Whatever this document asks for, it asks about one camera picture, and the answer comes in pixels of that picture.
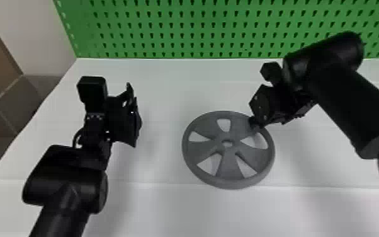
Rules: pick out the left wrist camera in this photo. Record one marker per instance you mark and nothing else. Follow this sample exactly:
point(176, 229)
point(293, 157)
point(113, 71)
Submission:
point(92, 92)

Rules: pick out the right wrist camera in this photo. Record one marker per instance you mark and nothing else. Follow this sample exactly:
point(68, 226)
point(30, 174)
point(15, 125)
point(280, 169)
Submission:
point(271, 72)

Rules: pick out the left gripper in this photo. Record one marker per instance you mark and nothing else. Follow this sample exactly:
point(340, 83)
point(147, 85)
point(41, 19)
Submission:
point(114, 119)

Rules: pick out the grey wheel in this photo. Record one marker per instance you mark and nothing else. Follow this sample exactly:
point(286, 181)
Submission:
point(226, 155)

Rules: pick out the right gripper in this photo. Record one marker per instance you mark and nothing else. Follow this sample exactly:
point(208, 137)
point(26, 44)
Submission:
point(277, 103)

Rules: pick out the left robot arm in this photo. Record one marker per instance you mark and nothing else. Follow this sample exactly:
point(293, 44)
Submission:
point(64, 185)

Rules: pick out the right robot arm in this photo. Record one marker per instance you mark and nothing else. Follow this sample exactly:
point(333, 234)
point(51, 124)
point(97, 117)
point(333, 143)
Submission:
point(348, 96)

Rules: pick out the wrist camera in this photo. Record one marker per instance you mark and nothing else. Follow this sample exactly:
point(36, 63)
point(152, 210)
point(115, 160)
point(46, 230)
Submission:
point(271, 72)
point(92, 92)

